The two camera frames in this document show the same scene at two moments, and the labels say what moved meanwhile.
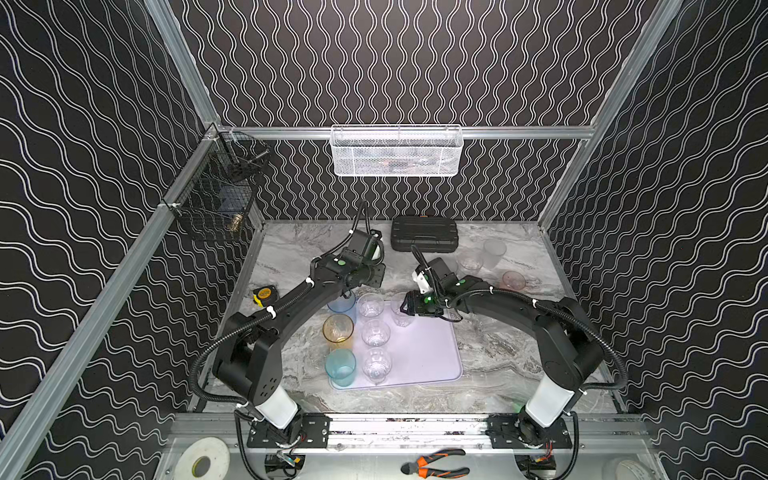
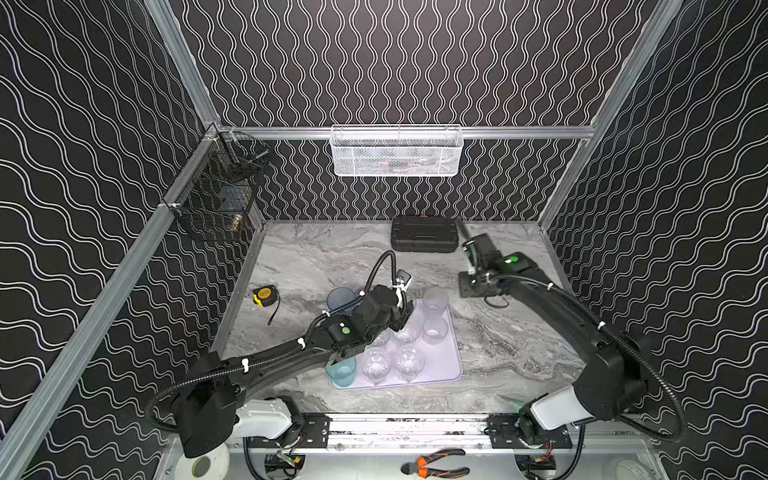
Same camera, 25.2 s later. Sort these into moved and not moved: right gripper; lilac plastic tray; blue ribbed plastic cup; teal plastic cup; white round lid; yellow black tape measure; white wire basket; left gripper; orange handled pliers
Moved: right gripper; left gripper
Not moved: white wire basket; teal plastic cup; yellow black tape measure; orange handled pliers; blue ribbed plastic cup; white round lid; lilac plastic tray
